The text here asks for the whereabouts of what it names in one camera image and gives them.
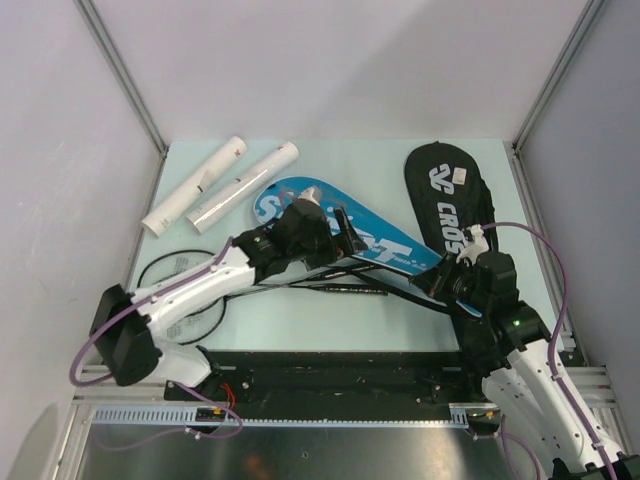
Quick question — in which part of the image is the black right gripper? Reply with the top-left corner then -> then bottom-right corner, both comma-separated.
408,251 -> 491,313

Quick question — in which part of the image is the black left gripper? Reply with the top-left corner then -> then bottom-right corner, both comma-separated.
289,207 -> 367,272

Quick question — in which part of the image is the blue racket bag cover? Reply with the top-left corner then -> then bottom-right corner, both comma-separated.
249,176 -> 484,319

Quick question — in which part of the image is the black racket bag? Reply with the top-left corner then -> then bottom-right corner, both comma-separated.
403,141 -> 511,371

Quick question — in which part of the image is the white shuttlecock tube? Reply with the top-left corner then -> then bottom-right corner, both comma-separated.
186,142 -> 300,234

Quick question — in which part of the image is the white cardboard tube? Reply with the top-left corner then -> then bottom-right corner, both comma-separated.
141,136 -> 248,237

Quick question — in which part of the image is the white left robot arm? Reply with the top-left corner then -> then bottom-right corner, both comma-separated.
89,198 -> 368,400

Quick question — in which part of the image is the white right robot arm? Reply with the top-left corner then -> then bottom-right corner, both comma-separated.
411,251 -> 639,479

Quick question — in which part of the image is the black racket lower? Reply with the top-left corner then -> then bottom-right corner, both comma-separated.
180,283 -> 389,346

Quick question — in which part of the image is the black racket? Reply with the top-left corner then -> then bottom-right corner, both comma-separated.
136,249 -> 380,288
180,283 -> 389,346

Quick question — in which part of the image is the black racket upper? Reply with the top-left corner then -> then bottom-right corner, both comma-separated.
136,249 -> 380,288

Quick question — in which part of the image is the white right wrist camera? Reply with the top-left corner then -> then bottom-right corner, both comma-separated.
456,224 -> 489,265

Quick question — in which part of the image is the grey cable duct rail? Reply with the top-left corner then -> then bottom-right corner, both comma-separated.
92,403 -> 499,428

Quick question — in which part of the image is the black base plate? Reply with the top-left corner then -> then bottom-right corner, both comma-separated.
195,350 -> 489,413

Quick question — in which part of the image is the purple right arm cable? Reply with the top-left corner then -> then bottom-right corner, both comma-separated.
474,221 -> 621,480

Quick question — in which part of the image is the aluminium side rail right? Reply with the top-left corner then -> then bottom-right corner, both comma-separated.
505,143 -> 639,479

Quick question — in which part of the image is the aluminium frame post left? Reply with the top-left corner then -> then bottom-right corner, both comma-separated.
73,0 -> 169,157

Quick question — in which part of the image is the aluminium frame post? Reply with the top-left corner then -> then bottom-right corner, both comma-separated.
73,0 -> 169,157
511,0 -> 609,154

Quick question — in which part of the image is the aluminium frame post right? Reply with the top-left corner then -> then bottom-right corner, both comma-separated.
511,0 -> 609,154

